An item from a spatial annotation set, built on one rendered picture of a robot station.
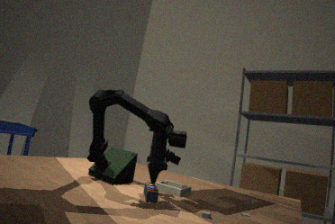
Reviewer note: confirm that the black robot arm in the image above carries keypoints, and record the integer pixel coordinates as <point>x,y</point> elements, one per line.
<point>157,121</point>

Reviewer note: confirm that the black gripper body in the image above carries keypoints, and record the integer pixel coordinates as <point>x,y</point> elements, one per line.
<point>156,157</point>

